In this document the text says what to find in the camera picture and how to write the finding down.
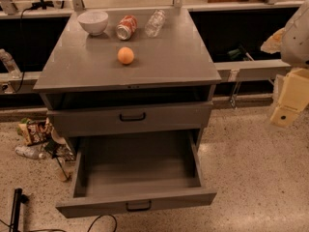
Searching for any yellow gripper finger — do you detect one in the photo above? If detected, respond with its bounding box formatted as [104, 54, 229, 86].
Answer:
[270, 69, 309, 128]
[261, 28, 285, 54]

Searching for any orange fruit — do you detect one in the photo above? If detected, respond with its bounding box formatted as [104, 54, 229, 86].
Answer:
[117, 47, 134, 65]

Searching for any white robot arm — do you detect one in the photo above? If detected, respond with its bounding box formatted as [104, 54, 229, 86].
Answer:
[261, 0, 309, 128]

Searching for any grey drawer cabinet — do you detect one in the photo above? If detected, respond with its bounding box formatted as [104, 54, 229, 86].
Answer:
[33, 7, 223, 138]

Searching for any open grey lower drawer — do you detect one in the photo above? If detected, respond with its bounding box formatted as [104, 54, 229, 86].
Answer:
[56, 130, 216, 218]

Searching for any closed grey upper drawer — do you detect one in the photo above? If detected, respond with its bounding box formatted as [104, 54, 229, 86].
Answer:
[47, 102, 212, 137]

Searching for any clear plastic bottle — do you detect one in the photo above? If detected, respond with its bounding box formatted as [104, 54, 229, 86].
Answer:
[145, 10, 166, 38]

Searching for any orange soda can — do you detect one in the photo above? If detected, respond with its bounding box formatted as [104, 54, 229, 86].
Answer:
[116, 15, 137, 41]

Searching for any white bowl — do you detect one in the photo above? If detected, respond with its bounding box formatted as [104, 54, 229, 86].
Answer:
[77, 11, 109, 36]

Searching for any snack bag on floor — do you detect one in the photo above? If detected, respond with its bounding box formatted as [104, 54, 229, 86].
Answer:
[17, 118, 53, 146]

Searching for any plastic bottle on floor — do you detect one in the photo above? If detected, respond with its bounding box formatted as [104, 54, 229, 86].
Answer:
[14, 146, 45, 160]

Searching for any black stand on floor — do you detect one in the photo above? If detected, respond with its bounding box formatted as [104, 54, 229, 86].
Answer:
[9, 188, 29, 232]

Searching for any grey metal rail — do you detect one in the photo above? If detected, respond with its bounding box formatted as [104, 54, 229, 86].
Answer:
[215, 59, 292, 82]

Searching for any black floor cable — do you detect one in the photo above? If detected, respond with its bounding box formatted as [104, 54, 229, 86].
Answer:
[86, 214, 118, 232]

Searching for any black cable at left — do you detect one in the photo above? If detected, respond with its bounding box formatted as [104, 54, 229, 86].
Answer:
[14, 3, 42, 94]

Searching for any clear bottle at left rail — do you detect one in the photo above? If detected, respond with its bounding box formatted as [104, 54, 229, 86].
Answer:
[0, 49, 21, 79]

